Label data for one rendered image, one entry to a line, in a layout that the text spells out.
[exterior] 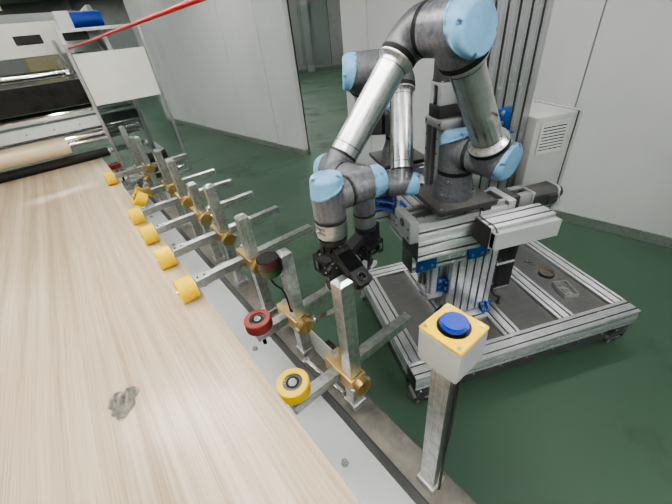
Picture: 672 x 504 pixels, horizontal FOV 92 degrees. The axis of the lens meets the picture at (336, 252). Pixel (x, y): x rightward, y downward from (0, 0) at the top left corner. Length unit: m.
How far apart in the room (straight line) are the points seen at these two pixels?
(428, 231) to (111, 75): 2.66
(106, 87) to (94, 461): 2.70
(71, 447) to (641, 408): 2.16
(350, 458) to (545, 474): 1.00
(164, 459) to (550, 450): 1.53
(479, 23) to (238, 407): 0.97
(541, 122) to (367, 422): 1.22
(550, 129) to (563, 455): 1.35
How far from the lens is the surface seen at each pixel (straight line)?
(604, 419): 2.07
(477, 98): 0.96
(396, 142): 1.15
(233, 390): 0.88
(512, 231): 1.28
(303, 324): 1.00
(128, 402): 0.97
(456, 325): 0.49
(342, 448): 1.06
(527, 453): 1.84
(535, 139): 1.55
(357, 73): 1.22
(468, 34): 0.84
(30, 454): 1.05
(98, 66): 3.21
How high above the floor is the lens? 1.59
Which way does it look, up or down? 35 degrees down
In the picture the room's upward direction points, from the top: 7 degrees counter-clockwise
